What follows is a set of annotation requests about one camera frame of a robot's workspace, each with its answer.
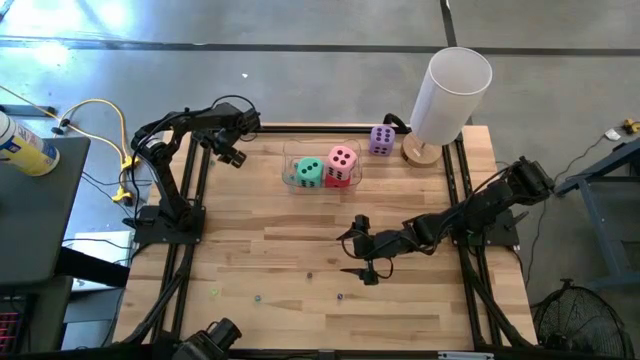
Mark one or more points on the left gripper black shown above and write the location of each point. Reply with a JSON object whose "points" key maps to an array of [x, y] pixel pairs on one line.
{"points": [[222, 136]]}

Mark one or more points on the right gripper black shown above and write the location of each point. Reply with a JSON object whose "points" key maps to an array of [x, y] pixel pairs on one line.
{"points": [[380, 243]]}

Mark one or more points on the clear plastic bin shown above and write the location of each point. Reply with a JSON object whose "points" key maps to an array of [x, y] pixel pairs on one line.
{"points": [[290, 185]]}

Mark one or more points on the large red foam die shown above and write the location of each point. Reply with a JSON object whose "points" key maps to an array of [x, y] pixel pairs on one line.
{"points": [[336, 182]]}

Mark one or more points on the large teal foam die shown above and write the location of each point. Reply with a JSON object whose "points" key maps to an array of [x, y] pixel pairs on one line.
{"points": [[309, 172]]}

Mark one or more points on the large pink foam die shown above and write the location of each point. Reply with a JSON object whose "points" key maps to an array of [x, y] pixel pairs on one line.
{"points": [[342, 161]]}

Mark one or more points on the large purple foam die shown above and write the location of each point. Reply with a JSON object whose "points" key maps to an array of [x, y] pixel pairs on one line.
{"points": [[382, 140]]}

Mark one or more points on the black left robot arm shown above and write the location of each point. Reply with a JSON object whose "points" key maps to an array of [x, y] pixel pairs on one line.
{"points": [[165, 200]]}

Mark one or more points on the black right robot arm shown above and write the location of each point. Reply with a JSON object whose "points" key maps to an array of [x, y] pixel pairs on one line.
{"points": [[480, 205]]}

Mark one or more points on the white shade table lamp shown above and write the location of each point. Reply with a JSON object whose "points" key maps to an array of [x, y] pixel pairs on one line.
{"points": [[445, 100]]}

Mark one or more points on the black cylindrical device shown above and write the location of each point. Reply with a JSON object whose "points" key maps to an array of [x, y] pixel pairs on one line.
{"points": [[210, 340]]}

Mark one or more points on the white wipes canister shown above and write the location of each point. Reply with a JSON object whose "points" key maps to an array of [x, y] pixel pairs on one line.
{"points": [[25, 147]]}

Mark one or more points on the dark grey side table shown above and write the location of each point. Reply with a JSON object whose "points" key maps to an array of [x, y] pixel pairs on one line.
{"points": [[35, 225]]}

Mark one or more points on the black floor fan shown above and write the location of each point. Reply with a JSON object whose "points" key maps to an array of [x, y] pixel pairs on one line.
{"points": [[580, 325]]}

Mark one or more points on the blue metal stand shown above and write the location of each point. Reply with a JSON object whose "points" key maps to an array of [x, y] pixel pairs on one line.
{"points": [[600, 210]]}

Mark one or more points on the white power adapter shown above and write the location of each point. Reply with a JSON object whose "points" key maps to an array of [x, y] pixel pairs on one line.
{"points": [[612, 134]]}

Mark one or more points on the backlit keyboard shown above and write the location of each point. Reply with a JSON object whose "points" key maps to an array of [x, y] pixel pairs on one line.
{"points": [[9, 330]]}

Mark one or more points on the yellow tool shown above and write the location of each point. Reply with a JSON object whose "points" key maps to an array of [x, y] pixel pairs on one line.
{"points": [[631, 126]]}

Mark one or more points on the black aluminium table frame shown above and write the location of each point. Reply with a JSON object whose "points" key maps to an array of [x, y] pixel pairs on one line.
{"points": [[202, 180]]}

